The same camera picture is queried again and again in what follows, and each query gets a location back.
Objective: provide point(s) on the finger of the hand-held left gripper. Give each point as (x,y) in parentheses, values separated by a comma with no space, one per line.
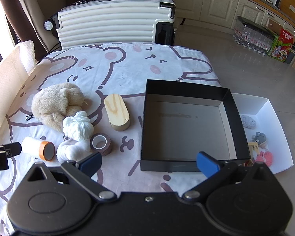
(13,150)

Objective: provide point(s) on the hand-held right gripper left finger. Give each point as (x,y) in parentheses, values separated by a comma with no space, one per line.
(91,164)

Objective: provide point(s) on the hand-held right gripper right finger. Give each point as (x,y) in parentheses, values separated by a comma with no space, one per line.
(207,167)

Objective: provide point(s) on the brown tape roll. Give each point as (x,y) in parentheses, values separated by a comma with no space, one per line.
(105,150)

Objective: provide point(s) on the white knotted cloth bundle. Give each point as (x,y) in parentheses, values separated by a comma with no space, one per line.
(73,151)

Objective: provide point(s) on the white yarn bundle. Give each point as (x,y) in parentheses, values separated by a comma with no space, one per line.
(80,127)

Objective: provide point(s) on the black cardboard box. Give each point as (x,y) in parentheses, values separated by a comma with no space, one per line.
(184,118)

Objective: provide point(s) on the oval wooden box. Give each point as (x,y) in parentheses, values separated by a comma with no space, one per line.
(115,108)

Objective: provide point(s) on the beige plush toy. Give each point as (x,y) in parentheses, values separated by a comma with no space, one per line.
(54,103)

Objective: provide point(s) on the brown paper tag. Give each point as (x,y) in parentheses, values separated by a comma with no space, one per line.
(253,147)

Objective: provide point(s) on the pink knit item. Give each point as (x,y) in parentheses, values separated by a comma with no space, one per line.
(264,157)

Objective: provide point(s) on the grey knit item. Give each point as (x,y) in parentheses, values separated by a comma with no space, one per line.
(248,121)

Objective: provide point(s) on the white cardboard box lid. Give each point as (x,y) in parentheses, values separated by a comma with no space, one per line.
(268,113)

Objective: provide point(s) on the bear printed blanket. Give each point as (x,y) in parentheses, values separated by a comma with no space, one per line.
(127,64)

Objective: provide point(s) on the white ribbed suitcase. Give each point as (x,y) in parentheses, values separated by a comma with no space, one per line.
(108,27)

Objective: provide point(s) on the pack of water bottles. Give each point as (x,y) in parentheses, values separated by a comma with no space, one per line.
(253,35)

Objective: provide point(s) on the red green carton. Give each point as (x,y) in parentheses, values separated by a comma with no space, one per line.
(284,46)

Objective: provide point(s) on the black bin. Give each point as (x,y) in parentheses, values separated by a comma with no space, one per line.
(293,52)

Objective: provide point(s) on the dark brown curtain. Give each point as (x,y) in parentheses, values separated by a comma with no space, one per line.
(7,5)

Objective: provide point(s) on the cream kitchen cabinets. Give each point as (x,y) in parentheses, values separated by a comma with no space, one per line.
(216,2)

